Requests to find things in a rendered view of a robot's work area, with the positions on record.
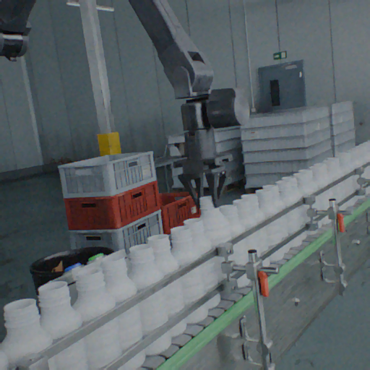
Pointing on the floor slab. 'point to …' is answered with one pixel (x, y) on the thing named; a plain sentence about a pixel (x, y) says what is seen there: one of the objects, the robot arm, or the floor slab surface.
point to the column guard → (109, 144)
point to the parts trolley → (165, 164)
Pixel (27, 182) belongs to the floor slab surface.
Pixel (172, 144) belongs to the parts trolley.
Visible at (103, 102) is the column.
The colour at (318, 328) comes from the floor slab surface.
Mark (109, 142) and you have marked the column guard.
